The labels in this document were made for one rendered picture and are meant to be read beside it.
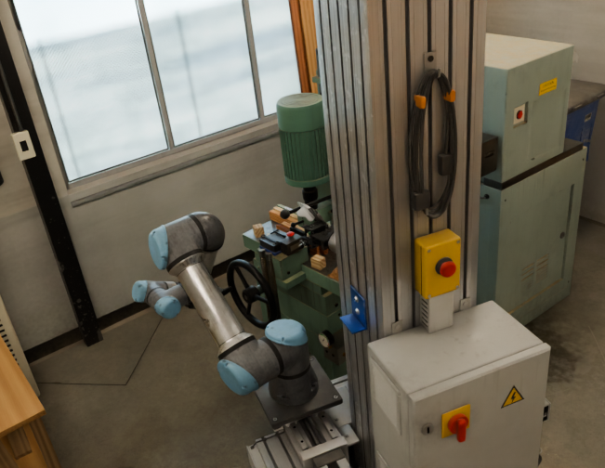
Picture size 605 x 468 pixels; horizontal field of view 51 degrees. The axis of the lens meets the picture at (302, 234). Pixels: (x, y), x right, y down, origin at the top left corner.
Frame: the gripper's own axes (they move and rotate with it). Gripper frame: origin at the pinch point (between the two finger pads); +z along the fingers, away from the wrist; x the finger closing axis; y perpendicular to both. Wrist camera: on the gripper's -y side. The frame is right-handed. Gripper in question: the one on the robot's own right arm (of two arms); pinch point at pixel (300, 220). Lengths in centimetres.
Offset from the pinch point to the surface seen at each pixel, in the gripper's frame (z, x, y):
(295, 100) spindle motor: 13.3, -38.3, -12.9
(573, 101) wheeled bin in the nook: 2, 4, -200
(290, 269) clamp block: 2.0, 19.2, 4.7
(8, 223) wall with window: 155, 32, 57
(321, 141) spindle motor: 4.4, -24.3, -15.9
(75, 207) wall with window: 152, 34, 24
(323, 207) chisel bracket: 9.0, 4.9, -19.9
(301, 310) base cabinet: 5.1, 42.3, -1.8
